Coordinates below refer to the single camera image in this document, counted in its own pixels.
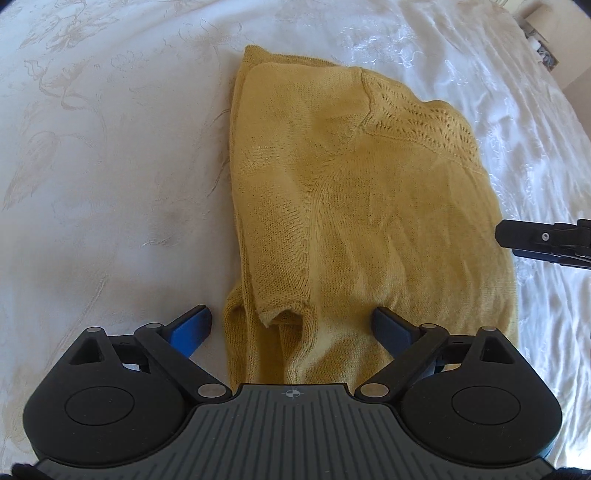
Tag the white embroidered bedspread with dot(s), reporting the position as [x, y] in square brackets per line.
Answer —
[115, 184]

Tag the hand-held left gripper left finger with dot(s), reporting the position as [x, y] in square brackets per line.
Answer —
[191, 328]

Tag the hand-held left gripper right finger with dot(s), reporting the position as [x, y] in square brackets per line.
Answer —
[388, 330]

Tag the yellow knitted sweater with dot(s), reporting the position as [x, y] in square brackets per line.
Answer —
[351, 207]

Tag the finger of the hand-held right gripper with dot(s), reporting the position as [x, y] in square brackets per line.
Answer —
[531, 235]
[549, 257]

